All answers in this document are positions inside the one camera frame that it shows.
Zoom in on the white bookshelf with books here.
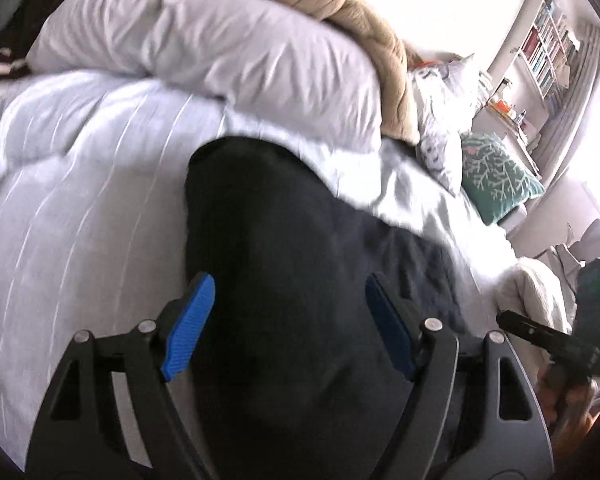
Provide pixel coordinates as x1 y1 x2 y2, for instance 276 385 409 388
510 0 581 108

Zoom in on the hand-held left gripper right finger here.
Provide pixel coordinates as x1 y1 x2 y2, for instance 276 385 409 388
364 272 554 480

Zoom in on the white desk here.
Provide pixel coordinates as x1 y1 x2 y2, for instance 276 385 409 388
472 76 543 176

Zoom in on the beige fleece blanket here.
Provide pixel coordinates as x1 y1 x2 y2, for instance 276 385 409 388
179 0 422 145

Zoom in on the cream knitted blanket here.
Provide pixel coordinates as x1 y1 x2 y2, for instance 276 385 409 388
495 256 578 376

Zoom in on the light grey curtain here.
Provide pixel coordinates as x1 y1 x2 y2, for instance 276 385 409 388
532 22 600 196

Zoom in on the teal coral print pillow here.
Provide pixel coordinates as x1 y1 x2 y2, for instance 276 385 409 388
460 132 546 226

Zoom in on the person's right hand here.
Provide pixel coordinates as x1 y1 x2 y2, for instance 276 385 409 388
536 360 598 443

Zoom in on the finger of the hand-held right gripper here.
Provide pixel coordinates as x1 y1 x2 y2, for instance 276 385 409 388
496 310 581 358

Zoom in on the white patterned pillow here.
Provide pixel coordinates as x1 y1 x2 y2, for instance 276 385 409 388
411 54 483 197

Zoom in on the black button shirt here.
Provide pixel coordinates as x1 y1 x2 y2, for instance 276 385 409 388
184 135 473 480

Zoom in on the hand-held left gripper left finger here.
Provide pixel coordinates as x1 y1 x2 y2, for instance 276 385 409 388
25 272 222 480

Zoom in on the dark brown garment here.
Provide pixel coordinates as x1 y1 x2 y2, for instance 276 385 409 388
0 0 83 81

